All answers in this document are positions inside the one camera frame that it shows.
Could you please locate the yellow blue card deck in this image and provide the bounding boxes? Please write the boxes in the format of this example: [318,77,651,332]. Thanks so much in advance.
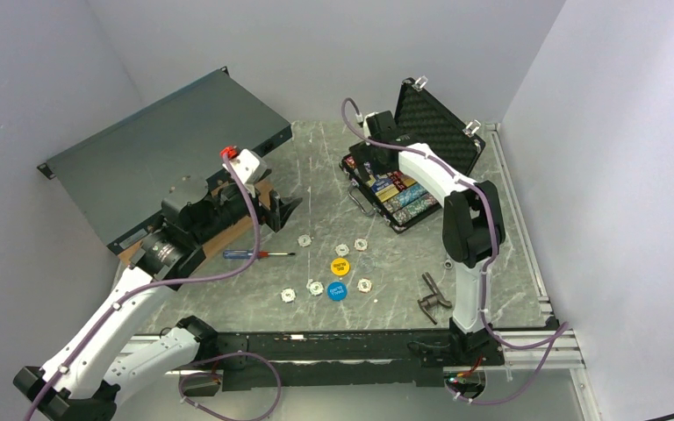
[370,177,399,203]

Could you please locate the grey poker chip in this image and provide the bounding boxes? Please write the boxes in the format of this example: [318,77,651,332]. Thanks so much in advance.
[334,244,350,257]
[297,234,312,247]

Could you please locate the yellow big blind button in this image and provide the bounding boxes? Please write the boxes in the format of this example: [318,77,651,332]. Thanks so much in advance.
[330,257,351,277]

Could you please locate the blue small blind button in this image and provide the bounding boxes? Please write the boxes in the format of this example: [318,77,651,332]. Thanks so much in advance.
[326,281,348,302]

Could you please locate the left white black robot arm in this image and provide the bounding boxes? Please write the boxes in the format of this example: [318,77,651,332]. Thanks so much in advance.
[24,173,261,420]

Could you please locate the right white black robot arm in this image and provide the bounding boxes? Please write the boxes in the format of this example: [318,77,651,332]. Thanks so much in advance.
[349,111,505,364]

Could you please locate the wooden board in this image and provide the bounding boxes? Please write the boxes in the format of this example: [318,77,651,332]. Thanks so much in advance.
[118,179,274,265]

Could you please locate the blue red screwdriver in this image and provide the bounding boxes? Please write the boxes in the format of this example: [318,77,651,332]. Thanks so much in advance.
[222,250,296,260]

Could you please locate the black poker chip case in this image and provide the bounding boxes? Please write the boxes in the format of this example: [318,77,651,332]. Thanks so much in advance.
[340,76,485,233]

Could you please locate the blue poker chip left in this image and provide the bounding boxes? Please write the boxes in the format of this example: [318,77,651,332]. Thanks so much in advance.
[280,288,297,303]

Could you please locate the blue poker chip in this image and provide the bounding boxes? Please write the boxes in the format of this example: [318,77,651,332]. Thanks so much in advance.
[307,280,325,296]
[280,288,297,303]

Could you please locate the blue poker chip right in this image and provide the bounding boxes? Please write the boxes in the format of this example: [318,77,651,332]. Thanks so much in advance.
[307,280,325,296]

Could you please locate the red poker chip upper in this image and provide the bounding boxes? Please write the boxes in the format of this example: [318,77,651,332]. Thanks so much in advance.
[354,238,369,252]

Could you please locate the red poker chip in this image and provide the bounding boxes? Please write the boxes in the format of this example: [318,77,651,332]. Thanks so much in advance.
[356,278,372,293]
[354,238,369,252]

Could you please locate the red poker chip lower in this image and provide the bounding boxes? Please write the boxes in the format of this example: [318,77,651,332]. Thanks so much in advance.
[356,278,372,293]

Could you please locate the dark grey rack server chassis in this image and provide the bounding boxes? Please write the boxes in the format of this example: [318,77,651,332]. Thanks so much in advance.
[37,68,292,255]

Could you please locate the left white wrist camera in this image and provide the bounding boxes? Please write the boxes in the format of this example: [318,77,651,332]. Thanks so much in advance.
[220,146,269,185]

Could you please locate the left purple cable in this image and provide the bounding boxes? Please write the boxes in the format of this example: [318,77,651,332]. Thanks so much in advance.
[23,152,262,421]

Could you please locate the purple cable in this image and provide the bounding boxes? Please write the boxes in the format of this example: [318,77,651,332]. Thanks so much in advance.
[341,96,570,407]
[23,152,262,421]

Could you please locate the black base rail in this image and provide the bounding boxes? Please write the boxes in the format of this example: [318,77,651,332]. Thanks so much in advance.
[121,328,583,396]

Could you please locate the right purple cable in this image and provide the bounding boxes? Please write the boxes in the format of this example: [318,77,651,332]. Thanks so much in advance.
[341,96,570,407]

